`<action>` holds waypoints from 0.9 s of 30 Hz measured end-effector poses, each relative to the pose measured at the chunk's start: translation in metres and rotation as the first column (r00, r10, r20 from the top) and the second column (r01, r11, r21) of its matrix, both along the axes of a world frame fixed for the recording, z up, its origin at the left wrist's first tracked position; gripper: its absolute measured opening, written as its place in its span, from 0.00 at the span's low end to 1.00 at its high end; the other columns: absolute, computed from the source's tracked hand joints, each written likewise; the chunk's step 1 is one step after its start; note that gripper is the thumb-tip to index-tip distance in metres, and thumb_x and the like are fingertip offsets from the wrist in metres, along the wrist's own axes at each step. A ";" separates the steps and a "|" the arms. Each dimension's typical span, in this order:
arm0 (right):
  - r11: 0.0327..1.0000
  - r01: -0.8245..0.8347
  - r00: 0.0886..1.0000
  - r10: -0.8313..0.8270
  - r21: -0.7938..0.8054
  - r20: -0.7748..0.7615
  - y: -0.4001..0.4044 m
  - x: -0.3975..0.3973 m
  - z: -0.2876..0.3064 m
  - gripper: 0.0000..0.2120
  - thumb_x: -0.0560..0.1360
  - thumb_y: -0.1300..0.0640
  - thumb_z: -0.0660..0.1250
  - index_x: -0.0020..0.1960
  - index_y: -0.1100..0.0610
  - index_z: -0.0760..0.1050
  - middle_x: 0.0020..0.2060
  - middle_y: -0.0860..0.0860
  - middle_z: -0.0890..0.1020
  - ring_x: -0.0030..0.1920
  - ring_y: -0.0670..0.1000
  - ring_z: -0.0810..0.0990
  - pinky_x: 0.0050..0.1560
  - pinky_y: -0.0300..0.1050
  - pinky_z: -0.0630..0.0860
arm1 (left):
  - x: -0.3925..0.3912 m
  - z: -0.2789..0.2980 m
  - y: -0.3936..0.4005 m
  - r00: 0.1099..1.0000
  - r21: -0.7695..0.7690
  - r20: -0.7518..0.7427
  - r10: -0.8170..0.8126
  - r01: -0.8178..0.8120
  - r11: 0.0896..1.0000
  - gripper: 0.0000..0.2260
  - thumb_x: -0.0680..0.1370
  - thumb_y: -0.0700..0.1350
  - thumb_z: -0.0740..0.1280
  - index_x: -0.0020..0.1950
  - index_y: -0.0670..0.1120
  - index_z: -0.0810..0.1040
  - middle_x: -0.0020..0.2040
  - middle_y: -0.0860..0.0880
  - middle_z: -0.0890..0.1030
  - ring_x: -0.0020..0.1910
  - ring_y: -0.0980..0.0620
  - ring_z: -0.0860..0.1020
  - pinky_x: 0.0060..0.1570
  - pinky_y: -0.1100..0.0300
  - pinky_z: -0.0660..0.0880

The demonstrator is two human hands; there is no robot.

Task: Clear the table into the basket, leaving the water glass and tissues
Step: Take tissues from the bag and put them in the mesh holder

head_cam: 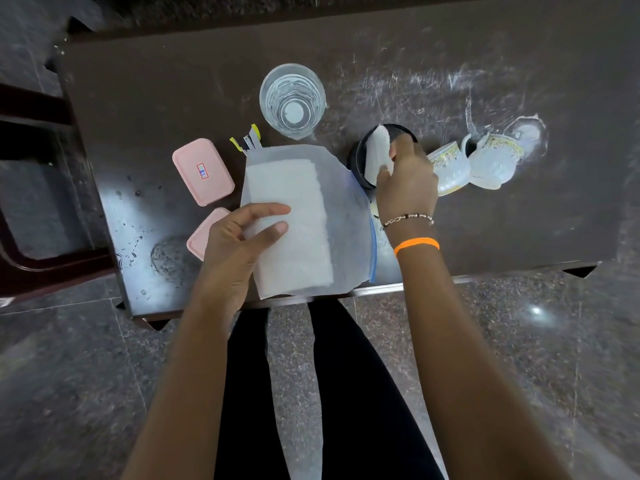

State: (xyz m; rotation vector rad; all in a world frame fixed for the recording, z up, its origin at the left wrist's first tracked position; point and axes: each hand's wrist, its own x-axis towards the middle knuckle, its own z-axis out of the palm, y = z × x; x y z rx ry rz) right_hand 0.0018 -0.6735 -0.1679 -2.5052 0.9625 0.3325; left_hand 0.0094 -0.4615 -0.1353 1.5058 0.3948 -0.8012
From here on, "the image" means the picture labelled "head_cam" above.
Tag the person's left hand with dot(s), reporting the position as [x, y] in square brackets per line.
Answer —
[225, 254]

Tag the person's right hand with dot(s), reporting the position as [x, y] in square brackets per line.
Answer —
[407, 189]

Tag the person's left thumb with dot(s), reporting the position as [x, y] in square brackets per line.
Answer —
[270, 235]

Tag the person's right thumb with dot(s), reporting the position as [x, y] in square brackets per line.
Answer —
[384, 178]

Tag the white tissue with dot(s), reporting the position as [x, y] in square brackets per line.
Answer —
[377, 149]

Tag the translucent plastic zip bag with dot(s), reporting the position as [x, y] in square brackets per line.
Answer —
[345, 219]

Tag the person's right forearm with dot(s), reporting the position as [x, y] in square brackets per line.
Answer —
[465, 364]

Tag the person's left forearm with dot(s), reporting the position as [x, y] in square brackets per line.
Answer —
[185, 389]

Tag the black round bowl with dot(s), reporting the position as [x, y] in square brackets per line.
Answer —
[357, 159]

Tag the stack of white tissues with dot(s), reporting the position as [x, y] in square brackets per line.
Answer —
[305, 244]

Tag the white floral teacup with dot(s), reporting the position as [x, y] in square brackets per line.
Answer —
[450, 169]
[495, 162]

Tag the plain pink box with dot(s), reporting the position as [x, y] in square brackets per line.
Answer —
[200, 237]

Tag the orange wristband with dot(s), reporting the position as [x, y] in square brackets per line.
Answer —
[416, 244]

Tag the pink box with label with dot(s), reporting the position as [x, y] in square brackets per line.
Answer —
[202, 172]

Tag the pens with yellow-green clips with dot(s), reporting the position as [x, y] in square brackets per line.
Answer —
[249, 139]

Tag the clear drinking glass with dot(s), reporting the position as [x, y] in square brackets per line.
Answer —
[292, 102]

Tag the clear glass saucer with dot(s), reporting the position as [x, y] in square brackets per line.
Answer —
[530, 134]

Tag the person's left leg black trousers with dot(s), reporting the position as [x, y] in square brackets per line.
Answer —
[252, 404]

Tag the person's leg black trousers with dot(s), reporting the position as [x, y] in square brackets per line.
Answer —
[252, 404]
[365, 404]

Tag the person's right leg black trousers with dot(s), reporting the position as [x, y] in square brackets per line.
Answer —
[365, 404]

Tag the dark wooden chair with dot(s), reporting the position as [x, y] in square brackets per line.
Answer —
[45, 194]

